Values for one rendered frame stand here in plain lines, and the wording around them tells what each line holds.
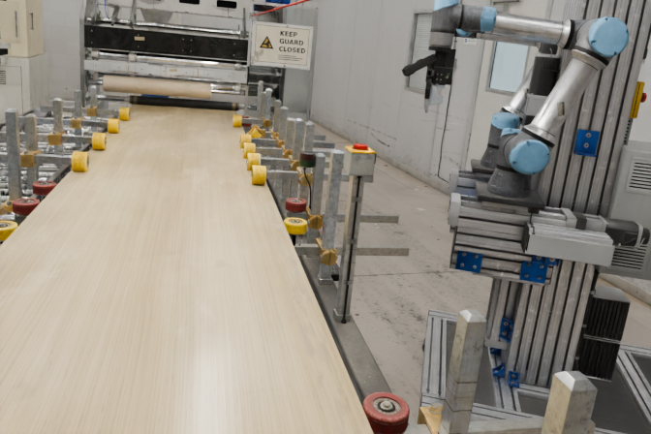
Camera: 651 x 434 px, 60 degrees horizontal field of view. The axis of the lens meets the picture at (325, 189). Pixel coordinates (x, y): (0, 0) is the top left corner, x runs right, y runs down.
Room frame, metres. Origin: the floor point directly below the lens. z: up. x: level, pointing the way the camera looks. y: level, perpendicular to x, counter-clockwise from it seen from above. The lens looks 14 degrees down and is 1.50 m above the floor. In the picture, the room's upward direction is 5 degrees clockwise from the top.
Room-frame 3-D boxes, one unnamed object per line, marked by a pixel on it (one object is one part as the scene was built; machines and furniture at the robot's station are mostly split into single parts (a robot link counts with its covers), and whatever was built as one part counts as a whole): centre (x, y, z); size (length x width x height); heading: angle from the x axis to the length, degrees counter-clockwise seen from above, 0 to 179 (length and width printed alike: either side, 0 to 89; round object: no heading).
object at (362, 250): (1.87, -0.10, 0.80); 0.43 x 0.03 x 0.04; 103
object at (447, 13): (1.88, -0.32, 1.62); 0.09 x 0.08 x 0.11; 86
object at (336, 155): (1.81, -0.03, 0.93); 0.03 x 0.03 x 0.48; 13
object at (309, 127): (2.30, 0.09, 0.94); 0.03 x 0.03 x 0.48; 13
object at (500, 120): (2.48, -0.75, 1.21); 0.13 x 0.12 x 0.14; 162
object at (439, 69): (1.88, -0.33, 1.46); 0.09 x 0.08 x 0.12; 79
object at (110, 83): (4.47, 1.16, 1.05); 1.43 x 0.12 x 0.12; 103
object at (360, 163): (1.56, -0.09, 1.18); 0.07 x 0.07 x 0.08; 13
